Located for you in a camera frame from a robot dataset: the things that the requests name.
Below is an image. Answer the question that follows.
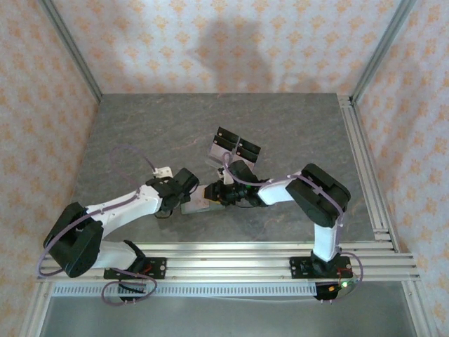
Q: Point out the aluminium frame post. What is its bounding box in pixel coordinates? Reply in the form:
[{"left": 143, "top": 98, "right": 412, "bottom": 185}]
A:
[
  {"left": 349, "top": 0, "right": 417, "bottom": 103},
  {"left": 39, "top": 0, "right": 103, "bottom": 103}
]

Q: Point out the clear acrylic card stand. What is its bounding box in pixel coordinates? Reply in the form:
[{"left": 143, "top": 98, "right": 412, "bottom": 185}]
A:
[{"left": 206, "top": 125, "right": 263, "bottom": 169}]

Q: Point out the grey metal panel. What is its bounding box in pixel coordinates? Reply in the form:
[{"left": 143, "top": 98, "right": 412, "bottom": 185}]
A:
[{"left": 40, "top": 296, "right": 418, "bottom": 337}]

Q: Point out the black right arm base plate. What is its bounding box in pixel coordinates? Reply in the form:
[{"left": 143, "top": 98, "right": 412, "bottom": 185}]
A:
[{"left": 290, "top": 256, "right": 351, "bottom": 280}]

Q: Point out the short aluminium frame leg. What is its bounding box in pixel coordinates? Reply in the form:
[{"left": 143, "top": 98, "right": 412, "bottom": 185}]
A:
[
  {"left": 401, "top": 280, "right": 438, "bottom": 337},
  {"left": 20, "top": 280, "right": 53, "bottom": 337}
]

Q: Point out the pale credit card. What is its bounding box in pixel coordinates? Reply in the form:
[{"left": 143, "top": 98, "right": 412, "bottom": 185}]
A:
[{"left": 191, "top": 185, "right": 208, "bottom": 208}]

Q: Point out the aluminium side rail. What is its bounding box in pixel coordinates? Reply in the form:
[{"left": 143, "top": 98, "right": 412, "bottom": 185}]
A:
[{"left": 338, "top": 93, "right": 399, "bottom": 253}]

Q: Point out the black card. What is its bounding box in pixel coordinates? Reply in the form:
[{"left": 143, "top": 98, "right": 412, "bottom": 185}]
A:
[
  {"left": 213, "top": 135, "right": 239, "bottom": 150},
  {"left": 216, "top": 126, "right": 241, "bottom": 142},
  {"left": 238, "top": 138, "right": 262, "bottom": 152},
  {"left": 234, "top": 145, "right": 260, "bottom": 163}
]

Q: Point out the slotted grey cable duct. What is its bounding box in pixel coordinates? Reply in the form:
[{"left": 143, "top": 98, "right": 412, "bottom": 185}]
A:
[{"left": 51, "top": 282, "right": 319, "bottom": 298}]

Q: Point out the wide aluminium mounting rail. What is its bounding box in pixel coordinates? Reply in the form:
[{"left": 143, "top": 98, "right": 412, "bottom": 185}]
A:
[{"left": 36, "top": 255, "right": 421, "bottom": 282}]

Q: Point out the aluminium table edge rail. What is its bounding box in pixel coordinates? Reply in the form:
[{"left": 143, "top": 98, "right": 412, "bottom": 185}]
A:
[{"left": 58, "top": 241, "right": 397, "bottom": 254}]

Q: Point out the black electronics board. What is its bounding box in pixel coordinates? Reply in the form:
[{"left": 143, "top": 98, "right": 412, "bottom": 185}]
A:
[
  {"left": 313, "top": 279, "right": 358, "bottom": 303},
  {"left": 117, "top": 282, "right": 148, "bottom": 305}
]

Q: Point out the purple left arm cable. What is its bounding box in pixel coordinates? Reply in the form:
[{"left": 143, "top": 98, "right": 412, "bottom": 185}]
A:
[{"left": 36, "top": 145, "right": 159, "bottom": 307}]

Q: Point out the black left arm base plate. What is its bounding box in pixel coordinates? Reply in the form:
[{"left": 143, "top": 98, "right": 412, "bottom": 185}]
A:
[{"left": 103, "top": 257, "right": 168, "bottom": 281}]

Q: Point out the pink printed credit card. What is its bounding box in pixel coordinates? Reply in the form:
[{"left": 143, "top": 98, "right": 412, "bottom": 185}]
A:
[{"left": 209, "top": 143, "right": 233, "bottom": 164}]

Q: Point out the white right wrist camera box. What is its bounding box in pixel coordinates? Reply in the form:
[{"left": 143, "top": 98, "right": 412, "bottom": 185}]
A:
[{"left": 217, "top": 167, "right": 234, "bottom": 185}]

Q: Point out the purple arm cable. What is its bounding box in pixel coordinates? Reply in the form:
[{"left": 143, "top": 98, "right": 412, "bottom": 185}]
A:
[
  {"left": 222, "top": 151, "right": 365, "bottom": 294},
  {"left": 36, "top": 145, "right": 159, "bottom": 307}
]

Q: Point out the pale green card holder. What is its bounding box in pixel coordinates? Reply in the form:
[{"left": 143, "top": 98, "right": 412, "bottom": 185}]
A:
[{"left": 180, "top": 196, "right": 229, "bottom": 215}]

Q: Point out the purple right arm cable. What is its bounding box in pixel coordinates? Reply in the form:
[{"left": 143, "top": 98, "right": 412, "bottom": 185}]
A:
[{"left": 222, "top": 151, "right": 365, "bottom": 294}]

